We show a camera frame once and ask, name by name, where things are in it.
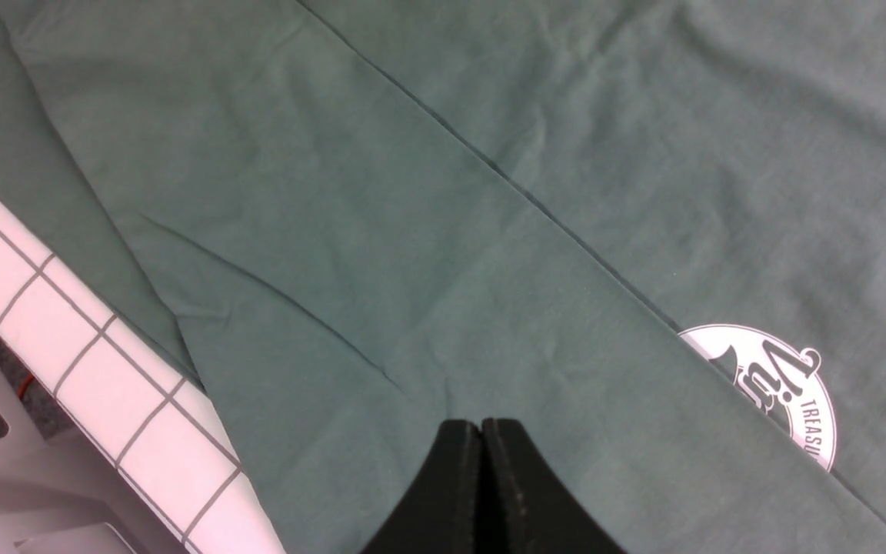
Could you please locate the white grid-pattern tablecloth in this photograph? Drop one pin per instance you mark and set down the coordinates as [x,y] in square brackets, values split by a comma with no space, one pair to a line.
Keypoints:
[154,426]

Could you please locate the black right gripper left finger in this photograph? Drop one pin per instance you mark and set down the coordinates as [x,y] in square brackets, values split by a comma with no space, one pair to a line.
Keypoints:
[437,512]

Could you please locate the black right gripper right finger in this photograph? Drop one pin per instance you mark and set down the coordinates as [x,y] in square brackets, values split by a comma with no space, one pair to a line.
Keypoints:
[523,505]

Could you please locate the white table frame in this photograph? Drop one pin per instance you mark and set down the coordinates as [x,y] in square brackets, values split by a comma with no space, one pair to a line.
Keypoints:
[61,495]

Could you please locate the green long-sleeve shirt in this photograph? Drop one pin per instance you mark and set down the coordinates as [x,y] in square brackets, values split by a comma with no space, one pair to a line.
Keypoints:
[653,232]

